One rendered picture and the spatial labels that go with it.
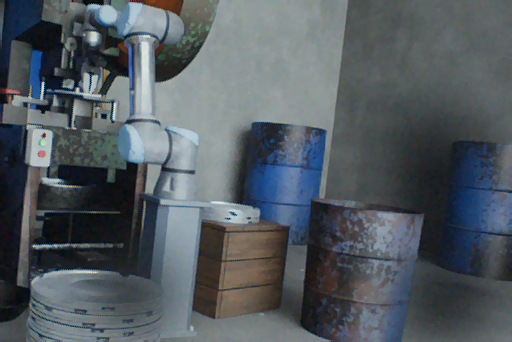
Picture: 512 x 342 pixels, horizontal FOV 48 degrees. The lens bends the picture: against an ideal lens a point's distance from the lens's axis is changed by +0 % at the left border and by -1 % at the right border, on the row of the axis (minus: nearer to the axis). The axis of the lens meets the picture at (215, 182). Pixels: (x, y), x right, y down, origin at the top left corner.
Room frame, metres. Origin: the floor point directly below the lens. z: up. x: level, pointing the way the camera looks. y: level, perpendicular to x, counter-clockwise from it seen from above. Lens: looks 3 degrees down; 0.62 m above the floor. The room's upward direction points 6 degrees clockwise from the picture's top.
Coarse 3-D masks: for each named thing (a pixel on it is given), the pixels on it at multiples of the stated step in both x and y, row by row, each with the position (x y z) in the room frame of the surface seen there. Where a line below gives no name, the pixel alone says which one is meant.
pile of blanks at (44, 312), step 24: (48, 312) 1.14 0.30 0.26; (72, 312) 1.14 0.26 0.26; (96, 312) 1.12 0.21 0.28; (120, 312) 1.14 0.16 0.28; (144, 312) 1.19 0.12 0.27; (48, 336) 1.14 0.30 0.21; (72, 336) 1.12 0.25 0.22; (96, 336) 1.12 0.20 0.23; (120, 336) 1.15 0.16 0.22; (144, 336) 1.18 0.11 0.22
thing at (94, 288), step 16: (64, 272) 1.36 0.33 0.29; (80, 272) 1.39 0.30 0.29; (96, 272) 1.40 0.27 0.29; (112, 272) 1.41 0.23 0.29; (32, 288) 1.19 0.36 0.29; (48, 288) 1.21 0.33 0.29; (64, 288) 1.22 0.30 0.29; (80, 288) 1.22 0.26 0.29; (96, 288) 1.23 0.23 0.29; (112, 288) 1.25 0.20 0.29; (128, 288) 1.28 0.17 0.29; (144, 288) 1.30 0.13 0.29; (160, 288) 1.32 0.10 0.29; (80, 304) 1.12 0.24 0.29; (96, 304) 1.12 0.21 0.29; (112, 304) 1.13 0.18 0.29; (128, 304) 1.14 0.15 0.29; (144, 304) 1.17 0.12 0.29
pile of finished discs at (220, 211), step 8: (208, 208) 2.25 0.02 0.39; (216, 208) 2.24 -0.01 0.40; (224, 208) 2.31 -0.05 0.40; (232, 208) 2.32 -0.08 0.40; (240, 208) 2.38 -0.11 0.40; (248, 208) 2.43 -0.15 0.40; (256, 208) 2.43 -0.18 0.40; (208, 216) 2.25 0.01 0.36; (216, 216) 2.24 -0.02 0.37; (224, 216) 2.23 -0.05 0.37; (232, 216) 2.29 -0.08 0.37; (240, 216) 2.24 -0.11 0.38; (248, 216) 2.26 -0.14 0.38; (256, 216) 2.30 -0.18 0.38
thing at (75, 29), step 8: (72, 8) 2.42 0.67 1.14; (80, 8) 2.45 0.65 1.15; (72, 16) 2.43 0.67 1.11; (80, 16) 2.45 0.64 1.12; (72, 24) 2.43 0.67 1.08; (80, 24) 2.45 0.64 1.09; (72, 32) 2.43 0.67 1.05; (80, 32) 2.45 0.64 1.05; (72, 40) 2.42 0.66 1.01; (80, 40) 2.46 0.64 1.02; (56, 48) 2.45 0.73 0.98; (64, 48) 2.41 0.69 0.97; (72, 48) 2.42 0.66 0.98; (80, 48) 2.46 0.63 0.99; (56, 56) 2.45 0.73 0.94; (64, 56) 2.42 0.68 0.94; (72, 56) 2.41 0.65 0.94; (80, 56) 2.43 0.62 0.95; (56, 64) 2.44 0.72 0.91; (64, 64) 2.42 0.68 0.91; (72, 64) 2.41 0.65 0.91
